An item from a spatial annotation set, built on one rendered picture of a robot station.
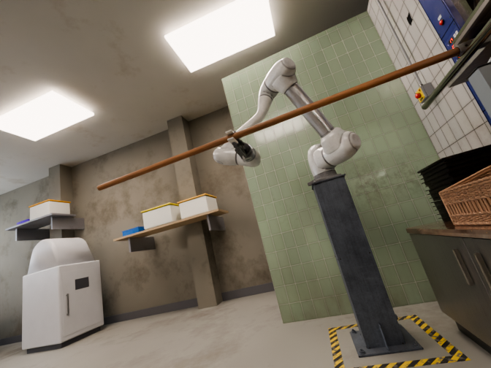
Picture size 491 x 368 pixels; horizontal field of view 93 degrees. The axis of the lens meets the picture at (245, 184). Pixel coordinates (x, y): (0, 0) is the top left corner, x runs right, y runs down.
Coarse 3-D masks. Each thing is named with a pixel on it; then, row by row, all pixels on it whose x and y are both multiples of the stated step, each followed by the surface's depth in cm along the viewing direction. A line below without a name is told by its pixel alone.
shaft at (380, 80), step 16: (416, 64) 87; (432, 64) 87; (384, 80) 90; (336, 96) 94; (288, 112) 100; (304, 112) 99; (256, 128) 103; (208, 144) 109; (176, 160) 114; (128, 176) 120
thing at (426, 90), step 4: (428, 84) 167; (420, 88) 169; (424, 88) 168; (428, 88) 167; (432, 88) 166; (416, 92) 175; (420, 92) 170; (424, 92) 167; (428, 92) 166; (432, 92) 165; (424, 96) 167; (428, 96) 166; (420, 100) 173; (424, 100) 171
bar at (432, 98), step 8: (488, 24) 70; (480, 32) 73; (488, 32) 71; (480, 40) 74; (472, 48) 78; (464, 56) 82; (456, 64) 87; (464, 64) 85; (488, 64) 50; (448, 72) 92; (456, 72) 90; (472, 72) 52; (480, 72) 50; (488, 72) 49; (448, 80) 95; (472, 80) 53; (480, 80) 51; (488, 80) 49; (440, 88) 100; (480, 88) 51; (488, 88) 49; (432, 96) 107; (480, 96) 52; (488, 96) 50; (424, 104) 115; (488, 104) 50; (488, 112) 51
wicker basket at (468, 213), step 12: (468, 180) 101; (480, 180) 76; (444, 192) 100; (456, 192) 91; (468, 192) 84; (480, 192) 78; (444, 204) 103; (456, 204) 94; (468, 204) 87; (480, 204) 81; (456, 216) 97; (468, 216) 89; (480, 216) 82
